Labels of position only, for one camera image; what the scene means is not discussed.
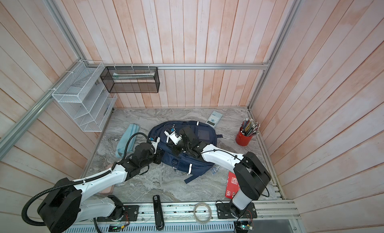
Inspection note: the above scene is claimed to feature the navy blue student backpack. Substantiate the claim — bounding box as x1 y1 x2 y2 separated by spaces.
149 121 223 184

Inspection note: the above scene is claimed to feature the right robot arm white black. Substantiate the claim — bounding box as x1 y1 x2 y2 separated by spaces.
165 127 271 218

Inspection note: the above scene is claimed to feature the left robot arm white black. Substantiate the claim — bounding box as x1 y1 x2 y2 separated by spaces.
21 137 162 233

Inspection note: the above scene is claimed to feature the light blue pencil case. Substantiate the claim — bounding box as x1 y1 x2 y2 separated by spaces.
116 124 140 158

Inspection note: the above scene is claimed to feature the clear plastic ruler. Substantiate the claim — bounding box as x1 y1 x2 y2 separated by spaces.
210 165 220 175

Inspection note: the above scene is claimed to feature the light green calculator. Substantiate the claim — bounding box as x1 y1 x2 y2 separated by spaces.
206 111 223 128

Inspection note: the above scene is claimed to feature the red pen holder cup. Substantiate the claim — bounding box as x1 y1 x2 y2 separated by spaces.
236 127 253 146

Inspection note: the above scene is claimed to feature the red booklet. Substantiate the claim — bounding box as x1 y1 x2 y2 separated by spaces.
225 171 240 199

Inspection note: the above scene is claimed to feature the black handheld device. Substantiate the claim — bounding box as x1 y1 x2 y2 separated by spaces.
153 195 165 231

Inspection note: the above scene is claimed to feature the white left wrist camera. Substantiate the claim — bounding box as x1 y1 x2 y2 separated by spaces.
149 137 160 154

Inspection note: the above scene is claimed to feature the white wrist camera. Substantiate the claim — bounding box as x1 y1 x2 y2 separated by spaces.
164 127 182 145
149 137 160 154

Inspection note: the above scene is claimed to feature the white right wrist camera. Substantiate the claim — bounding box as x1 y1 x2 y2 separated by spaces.
164 127 182 145

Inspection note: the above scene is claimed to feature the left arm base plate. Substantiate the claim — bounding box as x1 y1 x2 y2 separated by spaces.
97 205 140 223

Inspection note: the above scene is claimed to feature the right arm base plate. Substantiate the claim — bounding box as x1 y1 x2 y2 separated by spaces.
215 201 258 219

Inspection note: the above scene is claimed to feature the coiled clear cable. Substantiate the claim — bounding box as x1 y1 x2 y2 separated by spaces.
192 202 214 225

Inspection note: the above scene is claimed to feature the black mesh wall basket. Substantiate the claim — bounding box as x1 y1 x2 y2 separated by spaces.
101 66 160 93

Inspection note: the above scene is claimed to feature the white wire mesh shelf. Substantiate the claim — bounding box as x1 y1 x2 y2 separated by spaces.
52 60 117 132

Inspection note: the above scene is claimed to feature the aluminium front rail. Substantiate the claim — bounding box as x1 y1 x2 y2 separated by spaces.
52 199 301 226

